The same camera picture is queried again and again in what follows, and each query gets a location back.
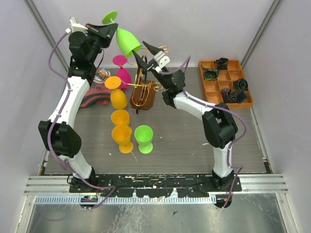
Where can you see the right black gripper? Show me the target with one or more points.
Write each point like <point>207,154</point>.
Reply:
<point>142,64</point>

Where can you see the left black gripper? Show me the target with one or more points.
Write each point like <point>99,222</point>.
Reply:
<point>108,30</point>

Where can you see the green wine glass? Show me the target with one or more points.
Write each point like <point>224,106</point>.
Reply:
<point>144,136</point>
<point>126,41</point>

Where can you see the pink plastic wine glass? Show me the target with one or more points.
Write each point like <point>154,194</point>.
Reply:
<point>122,73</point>

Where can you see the yellow plastic wine glass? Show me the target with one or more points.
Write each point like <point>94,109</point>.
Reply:
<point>117,96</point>

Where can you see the orange wine glass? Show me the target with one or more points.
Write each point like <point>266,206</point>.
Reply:
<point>121,134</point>
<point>120,117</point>

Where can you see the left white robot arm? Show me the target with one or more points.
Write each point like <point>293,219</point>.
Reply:
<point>58,134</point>

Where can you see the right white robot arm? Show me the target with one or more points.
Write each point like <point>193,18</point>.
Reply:
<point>219,125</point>

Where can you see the orange wine glass front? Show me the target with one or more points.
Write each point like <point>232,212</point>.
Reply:
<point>121,134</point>

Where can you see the black crumpled item left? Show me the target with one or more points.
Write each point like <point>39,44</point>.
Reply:
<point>210,74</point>

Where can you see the black crumpled item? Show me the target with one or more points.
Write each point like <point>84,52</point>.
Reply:
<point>240,84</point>
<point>222,63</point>
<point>210,74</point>
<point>235,96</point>

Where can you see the red printed cloth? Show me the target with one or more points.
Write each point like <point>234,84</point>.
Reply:
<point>97,93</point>

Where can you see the orange compartment tray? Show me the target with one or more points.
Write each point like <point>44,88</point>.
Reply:
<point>212,89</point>

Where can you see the black crumpled item top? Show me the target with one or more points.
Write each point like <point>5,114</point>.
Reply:
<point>222,63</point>

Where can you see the black crumpled item bottom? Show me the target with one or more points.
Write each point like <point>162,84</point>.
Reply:
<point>235,96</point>

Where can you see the black crumpled item right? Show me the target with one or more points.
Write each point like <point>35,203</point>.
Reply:
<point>240,84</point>

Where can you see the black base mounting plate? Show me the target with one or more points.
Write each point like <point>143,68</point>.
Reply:
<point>154,185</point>

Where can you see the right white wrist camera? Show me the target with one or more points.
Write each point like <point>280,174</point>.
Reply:
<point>161,61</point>

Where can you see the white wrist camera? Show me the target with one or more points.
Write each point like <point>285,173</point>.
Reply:
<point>161,61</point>
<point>75,26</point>

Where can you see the gold wire wine glass rack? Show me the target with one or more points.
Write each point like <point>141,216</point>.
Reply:
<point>144,91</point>

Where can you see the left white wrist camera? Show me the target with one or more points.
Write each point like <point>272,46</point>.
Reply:
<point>75,26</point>

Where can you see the aluminium frame rail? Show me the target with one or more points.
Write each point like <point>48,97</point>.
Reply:
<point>262,183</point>

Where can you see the slotted grey cable duct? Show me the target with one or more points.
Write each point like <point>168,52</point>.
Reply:
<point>79,199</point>

